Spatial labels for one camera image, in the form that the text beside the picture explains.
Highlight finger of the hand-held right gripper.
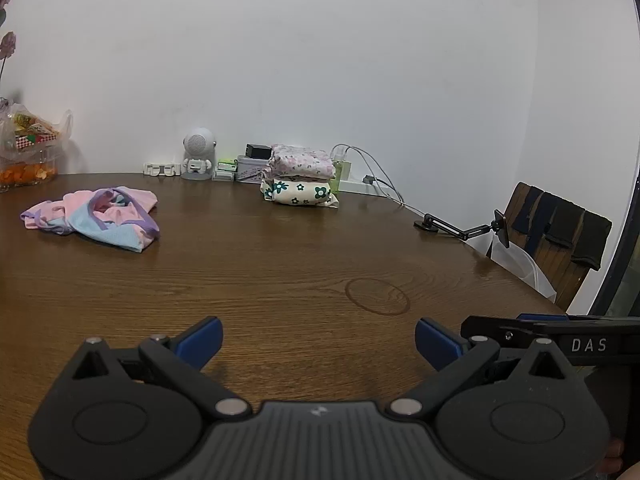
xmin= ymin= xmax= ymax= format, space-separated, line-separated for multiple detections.
xmin=460 ymin=313 xmax=571 ymax=354

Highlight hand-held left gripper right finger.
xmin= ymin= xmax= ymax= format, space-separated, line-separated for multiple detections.
xmin=390 ymin=318 xmax=568 ymax=417

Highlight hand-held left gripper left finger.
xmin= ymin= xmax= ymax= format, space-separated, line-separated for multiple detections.
xmin=72 ymin=316 xmax=251 ymax=417

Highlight pink floral dress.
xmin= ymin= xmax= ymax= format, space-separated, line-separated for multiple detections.
xmin=264 ymin=143 xmax=337 ymax=181

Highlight person's right hand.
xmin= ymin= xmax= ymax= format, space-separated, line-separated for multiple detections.
xmin=601 ymin=437 xmax=627 ymax=477

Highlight wooden chair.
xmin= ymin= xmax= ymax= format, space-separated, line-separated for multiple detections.
xmin=492 ymin=181 xmax=614 ymax=312

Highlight dark cloth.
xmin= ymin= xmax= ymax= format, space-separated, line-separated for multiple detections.
xmin=569 ymin=209 xmax=614 ymax=272
xmin=512 ymin=185 xmax=544 ymax=235
xmin=544 ymin=199 xmax=586 ymax=250
xmin=524 ymin=191 xmax=559 ymax=257

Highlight pastel pink blue purple garment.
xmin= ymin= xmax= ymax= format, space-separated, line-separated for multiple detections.
xmin=20 ymin=186 xmax=162 ymax=254

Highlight white power strip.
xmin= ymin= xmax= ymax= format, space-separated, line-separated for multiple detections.
xmin=337 ymin=179 xmax=382 ymax=195

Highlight small green packets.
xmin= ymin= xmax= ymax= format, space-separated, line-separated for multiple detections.
xmin=213 ymin=158 xmax=239 ymax=182

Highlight grey patterned tin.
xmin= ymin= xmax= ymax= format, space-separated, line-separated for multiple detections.
xmin=235 ymin=155 xmax=271 ymax=184

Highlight folded cream green-flowered garment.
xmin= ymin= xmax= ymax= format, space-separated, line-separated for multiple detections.
xmin=259 ymin=176 xmax=341 ymax=209

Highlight white robot-shaped speaker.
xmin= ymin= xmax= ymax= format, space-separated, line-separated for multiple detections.
xmin=180 ymin=126 xmax=217 ymax=181

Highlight white charger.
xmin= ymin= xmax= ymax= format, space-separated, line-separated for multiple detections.
xmin=331 ymin=145 xmax=354 ymax=181

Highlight clear container of snacks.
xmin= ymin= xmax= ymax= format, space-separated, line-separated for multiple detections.
xmin=0 ymin=100 xmax=74 ymax=194

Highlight pink artificial flower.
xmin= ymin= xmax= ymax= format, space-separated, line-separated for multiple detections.
xmin=0 ymin=0 xmax=19 ymax=63

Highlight black door frame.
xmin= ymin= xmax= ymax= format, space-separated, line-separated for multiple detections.
xmin=588 ymin=180 xmax=640 ymax=317

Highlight white cable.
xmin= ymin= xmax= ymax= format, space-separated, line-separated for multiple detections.
xmin=345 ymin=147 xmax=386 ymax=186
xmin=344 ymin=146 xmax=427 ymax=215

